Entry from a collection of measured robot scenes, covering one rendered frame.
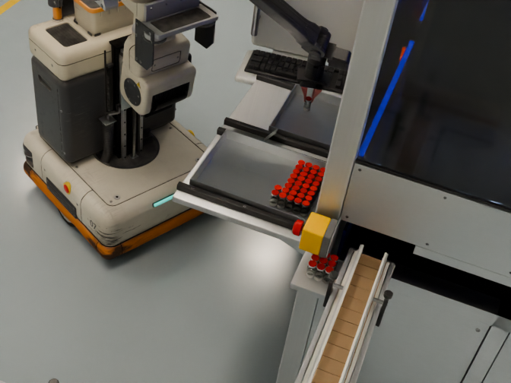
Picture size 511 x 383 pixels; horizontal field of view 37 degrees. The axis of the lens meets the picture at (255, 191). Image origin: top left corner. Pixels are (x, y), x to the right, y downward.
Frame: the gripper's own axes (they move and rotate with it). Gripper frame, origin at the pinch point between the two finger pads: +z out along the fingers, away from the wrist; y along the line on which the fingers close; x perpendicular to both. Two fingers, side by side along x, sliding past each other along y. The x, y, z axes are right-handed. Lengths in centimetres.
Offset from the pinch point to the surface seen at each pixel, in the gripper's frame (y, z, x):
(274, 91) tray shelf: -10.8, 4.5, 7.9
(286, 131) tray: -6.2, 0.8, -17.4
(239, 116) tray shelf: -21.0, 4.6, -8.7
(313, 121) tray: 2.6, 4.1, -6.3
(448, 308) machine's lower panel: 40, 7, -73
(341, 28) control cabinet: 9.9, -3.0, 42.5
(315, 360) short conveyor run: 4, -5, -104
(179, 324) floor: -33, 93, -26
